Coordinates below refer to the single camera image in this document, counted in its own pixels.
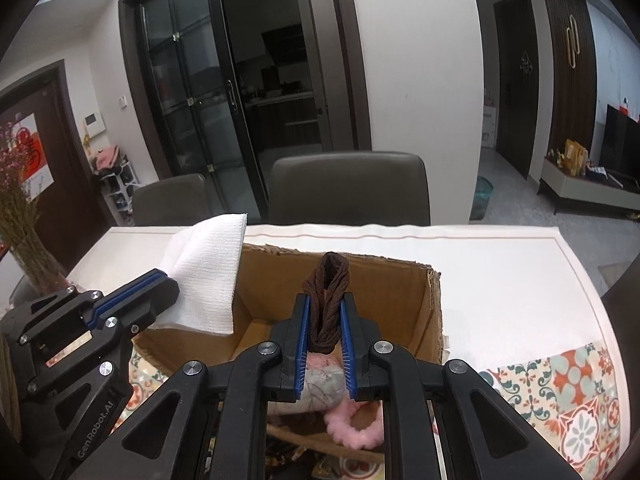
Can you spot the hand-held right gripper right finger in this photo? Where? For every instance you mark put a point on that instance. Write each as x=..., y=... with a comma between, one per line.
x=348, y=350

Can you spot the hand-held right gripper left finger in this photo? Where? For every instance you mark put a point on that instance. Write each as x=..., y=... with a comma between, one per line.
x=300, y=350

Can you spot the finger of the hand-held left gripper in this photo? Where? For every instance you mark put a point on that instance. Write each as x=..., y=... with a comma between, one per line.
x=125, y=287
x=145, y=307

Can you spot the pink cloth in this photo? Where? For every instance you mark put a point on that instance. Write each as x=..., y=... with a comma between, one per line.
x=315, y=360

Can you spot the brown knit band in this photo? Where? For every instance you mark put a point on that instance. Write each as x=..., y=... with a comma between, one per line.
x=325, y=320

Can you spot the grey floral pouch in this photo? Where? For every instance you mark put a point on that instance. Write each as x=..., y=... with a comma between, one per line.
x=320, y=385

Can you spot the brown cardboard box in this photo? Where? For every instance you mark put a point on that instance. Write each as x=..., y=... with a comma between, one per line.
x=390, y=300

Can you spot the white waffle cloth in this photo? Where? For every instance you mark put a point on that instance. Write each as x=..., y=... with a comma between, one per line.
x=210, y=270

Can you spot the pink fluffy scrunchie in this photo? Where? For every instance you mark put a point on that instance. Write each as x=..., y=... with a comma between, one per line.
x=350, y=430

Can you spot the black floral scrunchie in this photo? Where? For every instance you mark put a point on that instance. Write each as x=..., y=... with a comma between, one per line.
x=285, y=462

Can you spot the glass vase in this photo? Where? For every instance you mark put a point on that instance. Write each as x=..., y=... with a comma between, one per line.
x=42, y=275

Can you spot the white shoe rack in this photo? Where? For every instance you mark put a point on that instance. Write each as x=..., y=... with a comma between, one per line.
x=120, y=197

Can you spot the grey dining chair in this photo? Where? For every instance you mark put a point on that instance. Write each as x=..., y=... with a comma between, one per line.
x=170, y=202
x=350, y=190
x=625, y=305

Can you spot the brown entrance door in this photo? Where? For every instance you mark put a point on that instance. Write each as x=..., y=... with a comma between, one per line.
x=65, y=175

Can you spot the dried flower bunch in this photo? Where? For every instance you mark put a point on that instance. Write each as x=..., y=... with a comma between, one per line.
x=20, y=210

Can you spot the pink plush hat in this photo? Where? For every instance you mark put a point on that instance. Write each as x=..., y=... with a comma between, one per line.
x=106, y=157

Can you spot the white intercom panel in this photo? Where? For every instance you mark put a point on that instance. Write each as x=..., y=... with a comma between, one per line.
x=93, y=123

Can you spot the green waste bin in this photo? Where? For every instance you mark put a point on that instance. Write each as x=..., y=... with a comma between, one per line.
x=481, y=197

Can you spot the patterned table runner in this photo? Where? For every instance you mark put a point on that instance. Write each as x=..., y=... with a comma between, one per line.
x=550, y=400

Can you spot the sliding glass door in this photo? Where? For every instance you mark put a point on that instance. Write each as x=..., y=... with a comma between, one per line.
x=200, y=85

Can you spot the white television cabinet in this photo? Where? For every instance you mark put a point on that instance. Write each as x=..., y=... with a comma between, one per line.
x=580, y=190

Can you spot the yellow paper bags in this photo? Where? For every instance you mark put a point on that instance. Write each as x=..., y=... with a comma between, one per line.
x=573, y=157

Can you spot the dark interior door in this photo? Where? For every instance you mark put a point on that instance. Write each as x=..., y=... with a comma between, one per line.
x=517, y=85

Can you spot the black television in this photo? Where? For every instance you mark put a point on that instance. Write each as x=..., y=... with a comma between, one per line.
x=622, y=145

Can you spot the red wall calendar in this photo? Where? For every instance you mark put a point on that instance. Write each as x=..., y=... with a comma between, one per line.
x=35, y=155

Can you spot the dark wood wall panel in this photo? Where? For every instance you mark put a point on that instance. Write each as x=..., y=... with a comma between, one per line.
x=570, y=85

